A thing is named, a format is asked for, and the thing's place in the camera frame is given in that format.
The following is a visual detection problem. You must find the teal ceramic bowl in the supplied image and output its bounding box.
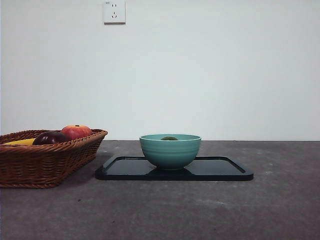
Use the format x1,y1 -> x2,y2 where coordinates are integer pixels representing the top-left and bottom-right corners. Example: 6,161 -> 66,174
139,133 -> 202,171

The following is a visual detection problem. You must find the black rectangular tray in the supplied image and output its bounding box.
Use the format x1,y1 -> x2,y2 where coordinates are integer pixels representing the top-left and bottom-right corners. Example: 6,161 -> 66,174
95,155 -> 255,181

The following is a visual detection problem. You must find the red and yellow apple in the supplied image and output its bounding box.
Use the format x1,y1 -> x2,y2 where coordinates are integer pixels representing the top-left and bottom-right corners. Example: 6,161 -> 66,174
60,124 -> 93,141

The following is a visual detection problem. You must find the dark red apple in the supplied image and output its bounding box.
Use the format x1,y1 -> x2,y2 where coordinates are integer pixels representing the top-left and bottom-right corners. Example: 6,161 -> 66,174
32,130 -> 71,145

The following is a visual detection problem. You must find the brown wicker basket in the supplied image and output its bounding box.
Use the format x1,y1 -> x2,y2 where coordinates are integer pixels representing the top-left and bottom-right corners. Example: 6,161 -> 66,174
0,128 -> 109,189

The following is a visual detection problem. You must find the yellow banana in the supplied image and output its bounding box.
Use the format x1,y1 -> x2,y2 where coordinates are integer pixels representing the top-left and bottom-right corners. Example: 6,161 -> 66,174
1,137 -> 37,146

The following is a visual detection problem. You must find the white wall power socket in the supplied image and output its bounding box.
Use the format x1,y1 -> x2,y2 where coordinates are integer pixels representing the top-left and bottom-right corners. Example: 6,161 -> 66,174
103,0 -> 126,25

